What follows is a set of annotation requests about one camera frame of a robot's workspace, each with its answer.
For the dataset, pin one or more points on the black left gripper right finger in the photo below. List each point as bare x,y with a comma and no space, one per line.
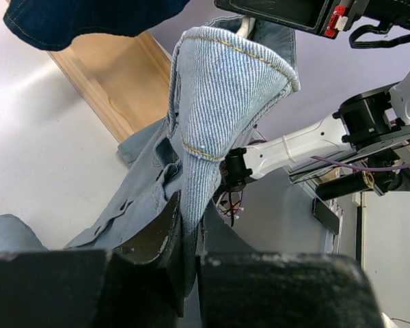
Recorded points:
241,287

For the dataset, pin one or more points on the white clothes hanger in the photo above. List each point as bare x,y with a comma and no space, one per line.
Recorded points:
246,28

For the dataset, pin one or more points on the light blue denim skirt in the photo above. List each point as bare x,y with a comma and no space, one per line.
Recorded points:
221,85

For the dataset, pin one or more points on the wooden clothes rack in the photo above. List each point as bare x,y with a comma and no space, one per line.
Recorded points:
124,80

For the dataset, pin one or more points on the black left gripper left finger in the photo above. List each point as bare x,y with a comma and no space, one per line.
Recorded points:
138,284

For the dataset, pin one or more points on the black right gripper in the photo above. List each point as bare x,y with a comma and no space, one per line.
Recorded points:
313,16

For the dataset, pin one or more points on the dark blue denim skirt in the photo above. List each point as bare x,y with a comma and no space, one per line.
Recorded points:
53,25

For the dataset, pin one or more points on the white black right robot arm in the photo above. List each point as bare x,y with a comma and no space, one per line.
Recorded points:
365,134

